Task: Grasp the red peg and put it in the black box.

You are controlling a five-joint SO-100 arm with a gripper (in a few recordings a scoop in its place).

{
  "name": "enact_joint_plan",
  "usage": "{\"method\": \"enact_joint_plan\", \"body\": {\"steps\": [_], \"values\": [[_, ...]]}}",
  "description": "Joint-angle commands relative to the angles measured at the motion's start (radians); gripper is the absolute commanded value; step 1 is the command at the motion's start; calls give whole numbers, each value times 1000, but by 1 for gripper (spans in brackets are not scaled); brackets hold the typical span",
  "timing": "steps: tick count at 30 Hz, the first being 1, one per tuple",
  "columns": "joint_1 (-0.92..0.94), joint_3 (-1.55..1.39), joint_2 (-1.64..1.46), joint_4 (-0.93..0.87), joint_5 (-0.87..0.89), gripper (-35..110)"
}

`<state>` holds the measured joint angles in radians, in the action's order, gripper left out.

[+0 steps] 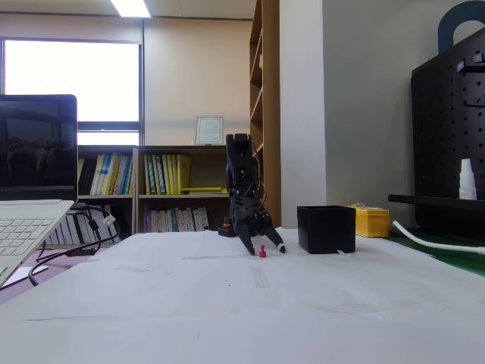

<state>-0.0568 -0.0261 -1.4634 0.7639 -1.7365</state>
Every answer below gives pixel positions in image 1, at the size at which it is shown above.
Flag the black square plastic cup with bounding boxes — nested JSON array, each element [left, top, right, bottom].
[[296, 205, 357, 255]]

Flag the yellow cardboard box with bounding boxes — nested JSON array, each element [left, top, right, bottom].
[[346, 204, 390, 239]]

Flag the yellow flat book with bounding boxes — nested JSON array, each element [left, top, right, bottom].
[[180, 186, 227, 195]]

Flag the dark low bookshelf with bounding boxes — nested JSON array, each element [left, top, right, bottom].
[[77, 145, 137, 246], [134, 145, 246, 234]]

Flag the white paper sheets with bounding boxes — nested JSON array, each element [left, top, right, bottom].
[[0, 226, 485, 364]]

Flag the framed certificate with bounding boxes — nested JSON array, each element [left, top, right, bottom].
[[195, 116, 224, 146]]

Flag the tall wooden bookshelf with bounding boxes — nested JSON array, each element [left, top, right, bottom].
[[249, 0, 281, 230]]

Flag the green desk mat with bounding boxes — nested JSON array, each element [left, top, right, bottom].
[[382, 227, 485, 280]]

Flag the black pegboard stand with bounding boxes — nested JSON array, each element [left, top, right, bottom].
[[387, 26, 485, 238]]

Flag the white plastic bottle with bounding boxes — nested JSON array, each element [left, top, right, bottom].
[[458, 158, 477, 201]]

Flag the window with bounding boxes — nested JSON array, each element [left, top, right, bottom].
[[0, 37, 144, 147]]

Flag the white laptop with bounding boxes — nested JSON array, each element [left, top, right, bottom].
[[0, 94, 79, 289]]

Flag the ceiling light panel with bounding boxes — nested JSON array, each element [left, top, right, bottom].
[[110, 0, 152, 18]]

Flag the blue arch board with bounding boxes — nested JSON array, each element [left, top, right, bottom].
[[437, 0, 485, 54]]

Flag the red white servo wire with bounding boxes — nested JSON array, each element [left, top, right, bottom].
[[249, 143, 268, 213]]

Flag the black cable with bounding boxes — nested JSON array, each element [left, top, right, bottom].
[[77, 204, 121, 244], [28, 206, 103, 288]]

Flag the white power cable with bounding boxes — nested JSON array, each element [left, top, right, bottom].
[[392, 220, 485, 256]]

